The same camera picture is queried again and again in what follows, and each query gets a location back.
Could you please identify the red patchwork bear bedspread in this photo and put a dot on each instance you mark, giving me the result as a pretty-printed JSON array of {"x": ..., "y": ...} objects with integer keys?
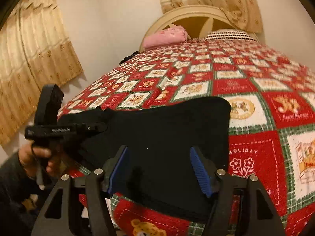
[{"x": 268, "y": 185}]

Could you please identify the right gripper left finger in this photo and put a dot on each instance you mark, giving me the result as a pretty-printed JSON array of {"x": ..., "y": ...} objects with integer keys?
[{"x": 114, "y": 171}]

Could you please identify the beige curtain side window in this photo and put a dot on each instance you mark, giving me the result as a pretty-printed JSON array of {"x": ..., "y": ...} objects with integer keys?
[{"x": 35, "y": 50}]

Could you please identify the striped pillow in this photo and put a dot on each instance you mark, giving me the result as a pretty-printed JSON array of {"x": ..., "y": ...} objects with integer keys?
[{"x": 230, "y": 35}]

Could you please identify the person left hand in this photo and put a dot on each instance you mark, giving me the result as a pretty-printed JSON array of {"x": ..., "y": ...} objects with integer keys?
[{"x": 30, "y": 156}]

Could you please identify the cream wooden headboard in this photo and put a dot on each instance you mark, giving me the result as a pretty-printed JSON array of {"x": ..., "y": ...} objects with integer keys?
[{"x": 198, "y": 20}]

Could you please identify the black object at bedside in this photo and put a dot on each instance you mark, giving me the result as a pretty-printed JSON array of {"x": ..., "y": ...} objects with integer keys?
[{"x": 128, "y": 57}]

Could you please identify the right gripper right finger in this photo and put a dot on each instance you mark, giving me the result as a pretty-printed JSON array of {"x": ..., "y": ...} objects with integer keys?
[{"x": 204, "y": 170}]

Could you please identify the black pants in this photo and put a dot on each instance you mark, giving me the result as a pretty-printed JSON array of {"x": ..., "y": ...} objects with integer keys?
[{"x": 159, "y": 174}]

